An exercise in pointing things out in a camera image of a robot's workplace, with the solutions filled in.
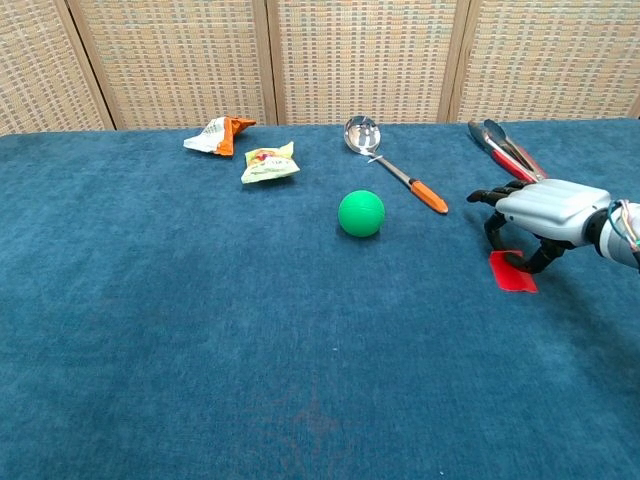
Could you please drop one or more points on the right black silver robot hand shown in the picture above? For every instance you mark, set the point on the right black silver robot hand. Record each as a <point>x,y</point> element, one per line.
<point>550,207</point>

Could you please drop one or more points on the red square block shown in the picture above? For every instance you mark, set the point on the red square block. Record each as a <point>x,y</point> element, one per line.
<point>510,277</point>

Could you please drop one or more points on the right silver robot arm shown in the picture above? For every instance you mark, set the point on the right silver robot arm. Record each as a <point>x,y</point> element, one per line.
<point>617,242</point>

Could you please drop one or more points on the woven folding screen panel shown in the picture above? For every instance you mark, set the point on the woven folding screen panel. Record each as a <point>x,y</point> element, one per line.
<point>360,60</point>
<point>40,65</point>
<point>175,60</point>
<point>550,55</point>

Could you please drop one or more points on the green ball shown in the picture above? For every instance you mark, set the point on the green ball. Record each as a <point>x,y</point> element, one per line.
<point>361,212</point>

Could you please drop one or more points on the yellow green snack bag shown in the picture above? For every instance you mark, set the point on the yellow green snack bag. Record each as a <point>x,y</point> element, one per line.
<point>267,164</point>

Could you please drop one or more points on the white orange snack bag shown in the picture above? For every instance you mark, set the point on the white orange snack bag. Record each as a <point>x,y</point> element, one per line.
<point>212,137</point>

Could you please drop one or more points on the blue table cloth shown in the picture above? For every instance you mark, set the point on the blue table cloth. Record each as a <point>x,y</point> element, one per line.
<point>225,325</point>

